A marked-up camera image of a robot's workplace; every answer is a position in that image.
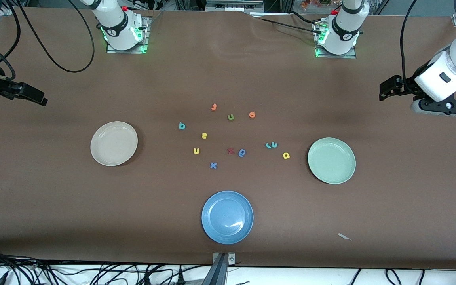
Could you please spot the blue foam letter a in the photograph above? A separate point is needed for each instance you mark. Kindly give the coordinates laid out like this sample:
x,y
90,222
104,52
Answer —
x,y
244,153

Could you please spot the metal bracket with black post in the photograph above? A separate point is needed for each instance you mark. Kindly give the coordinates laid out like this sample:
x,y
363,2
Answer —
x,y
221,269

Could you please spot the light brown round plate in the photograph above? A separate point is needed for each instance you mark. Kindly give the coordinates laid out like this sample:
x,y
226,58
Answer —
x,y
114,143

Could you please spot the silver metal frame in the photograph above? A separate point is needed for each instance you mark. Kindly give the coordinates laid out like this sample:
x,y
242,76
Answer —
x,y
234,5

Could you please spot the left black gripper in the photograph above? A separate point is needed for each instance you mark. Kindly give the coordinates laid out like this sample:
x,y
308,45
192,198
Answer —
x,y
407,84

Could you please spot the blue round plate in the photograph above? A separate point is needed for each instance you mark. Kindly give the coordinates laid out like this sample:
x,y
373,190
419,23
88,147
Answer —
x,y
227,217

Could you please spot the brown paper table cover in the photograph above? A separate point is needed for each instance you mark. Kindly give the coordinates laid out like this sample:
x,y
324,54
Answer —
x,y
93,206

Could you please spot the small white paper scrap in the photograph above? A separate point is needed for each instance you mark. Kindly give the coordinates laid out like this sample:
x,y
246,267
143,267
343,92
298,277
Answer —
x,y
344,236

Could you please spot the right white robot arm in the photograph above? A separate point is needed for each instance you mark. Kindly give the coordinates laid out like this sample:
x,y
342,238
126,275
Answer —
x,y
121,27

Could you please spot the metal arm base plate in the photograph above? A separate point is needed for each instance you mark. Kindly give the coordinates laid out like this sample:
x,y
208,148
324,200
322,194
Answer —
x,y
350,56
145,43

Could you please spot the pale green round plate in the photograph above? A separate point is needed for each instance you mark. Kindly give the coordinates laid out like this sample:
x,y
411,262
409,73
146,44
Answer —
x,y
331,160

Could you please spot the orange red decorative object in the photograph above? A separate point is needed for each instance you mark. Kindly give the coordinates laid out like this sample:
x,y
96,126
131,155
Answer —
x,y
315,3

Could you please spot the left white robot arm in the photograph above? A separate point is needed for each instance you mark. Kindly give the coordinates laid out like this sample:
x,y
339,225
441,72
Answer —
x,y
342,31

